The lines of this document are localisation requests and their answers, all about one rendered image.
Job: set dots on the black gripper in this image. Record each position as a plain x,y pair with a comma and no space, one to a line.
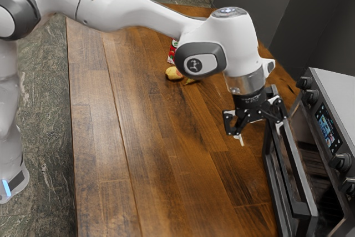
251,102

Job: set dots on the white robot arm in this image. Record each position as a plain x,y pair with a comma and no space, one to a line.
116,4

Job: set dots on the glass oven door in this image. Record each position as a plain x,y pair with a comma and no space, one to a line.
298,170

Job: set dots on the small yellow green fruit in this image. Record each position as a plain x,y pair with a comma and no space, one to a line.
190,81

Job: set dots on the black and silver oven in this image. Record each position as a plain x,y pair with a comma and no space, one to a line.
335,101

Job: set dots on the yellow red peach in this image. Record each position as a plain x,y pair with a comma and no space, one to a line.
173,73

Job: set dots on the red and white carton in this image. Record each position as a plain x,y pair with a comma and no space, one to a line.
172,54

